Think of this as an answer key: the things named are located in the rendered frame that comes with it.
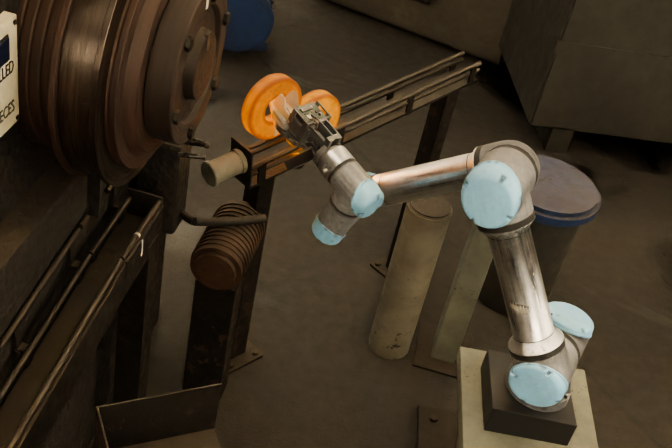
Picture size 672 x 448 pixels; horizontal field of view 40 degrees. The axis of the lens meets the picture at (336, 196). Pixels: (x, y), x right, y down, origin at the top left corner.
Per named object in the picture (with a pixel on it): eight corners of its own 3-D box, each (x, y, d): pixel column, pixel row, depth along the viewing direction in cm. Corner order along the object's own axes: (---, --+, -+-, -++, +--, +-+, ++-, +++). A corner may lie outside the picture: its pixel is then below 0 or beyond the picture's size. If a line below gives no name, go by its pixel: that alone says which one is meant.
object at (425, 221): (364, 353, 266) (404, 210, 236) (372, 325, 276) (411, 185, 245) (405, 365, 265) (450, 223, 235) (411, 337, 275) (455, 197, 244)
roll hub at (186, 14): (138, 168, 154) (148, 15, 138) (194, 90, 177) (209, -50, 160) (170, 177, 154) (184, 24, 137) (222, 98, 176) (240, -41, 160)
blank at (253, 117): (240, 85, 203) (250, 92, 202) (294, 63, 212) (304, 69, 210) (240, 143, 213) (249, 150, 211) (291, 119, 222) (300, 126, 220)
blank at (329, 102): (278, 112, 216) (287, 119, 215) (328, 77, 222) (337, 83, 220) (288, 156, 228) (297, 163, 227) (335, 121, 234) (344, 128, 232)
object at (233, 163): (200, 178, 212) (200, 157, 208) (232, 163, 217) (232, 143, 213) (216, 192, 209) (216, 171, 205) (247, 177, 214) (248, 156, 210)
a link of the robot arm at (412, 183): (542, 119, 193) (348, 165, 220) (527, 138, 184) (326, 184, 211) (559, 170, 196) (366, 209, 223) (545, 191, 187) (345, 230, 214)
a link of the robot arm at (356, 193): (351, 225, 197) (369, 199, 192) (319, 188, 201) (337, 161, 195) (374, 217, 202) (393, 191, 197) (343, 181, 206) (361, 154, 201)
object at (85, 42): (53, 229, 153) (53, -41, 125) (158, 96, 190) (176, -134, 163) (90, 240, 152) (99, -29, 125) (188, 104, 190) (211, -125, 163)
